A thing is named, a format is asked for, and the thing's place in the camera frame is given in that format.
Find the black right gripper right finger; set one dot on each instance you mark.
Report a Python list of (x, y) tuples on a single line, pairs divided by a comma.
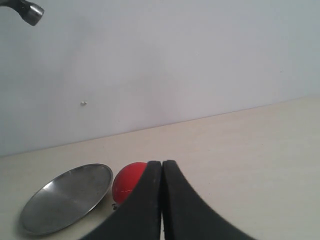
[(186, 216)]

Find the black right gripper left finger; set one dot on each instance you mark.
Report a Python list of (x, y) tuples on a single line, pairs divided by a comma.
[(139, 216)]

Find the yellow black claw hammer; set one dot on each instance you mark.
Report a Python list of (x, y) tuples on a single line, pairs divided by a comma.
[(30, 12)]

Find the red dome push button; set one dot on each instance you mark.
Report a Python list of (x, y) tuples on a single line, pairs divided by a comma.
[(126, 180)]

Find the round stainless steel plate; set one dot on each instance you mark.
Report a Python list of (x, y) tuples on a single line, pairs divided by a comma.
[(65, 199)]

